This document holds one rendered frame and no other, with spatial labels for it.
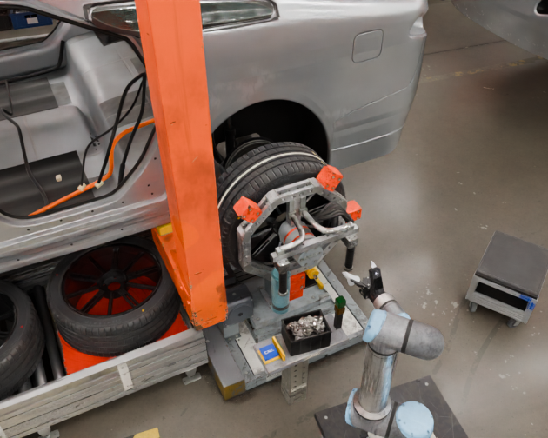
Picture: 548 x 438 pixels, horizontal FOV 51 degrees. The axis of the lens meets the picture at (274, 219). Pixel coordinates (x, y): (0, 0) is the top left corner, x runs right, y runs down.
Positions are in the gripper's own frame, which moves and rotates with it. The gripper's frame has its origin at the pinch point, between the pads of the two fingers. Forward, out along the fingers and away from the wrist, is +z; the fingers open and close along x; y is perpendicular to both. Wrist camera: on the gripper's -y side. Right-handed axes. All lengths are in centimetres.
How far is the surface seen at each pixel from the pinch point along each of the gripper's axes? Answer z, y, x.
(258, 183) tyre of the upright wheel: 36, -33, -30
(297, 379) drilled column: -7, 60, -33
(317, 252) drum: 12.0, -3.5, -13.3
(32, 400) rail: 28, 42, -150
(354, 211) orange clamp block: 26.5, -4.9, 14.8
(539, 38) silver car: 120, -5, 223
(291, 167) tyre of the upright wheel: 36, -35, -14
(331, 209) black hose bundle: 17.5, -21.0, -3.8
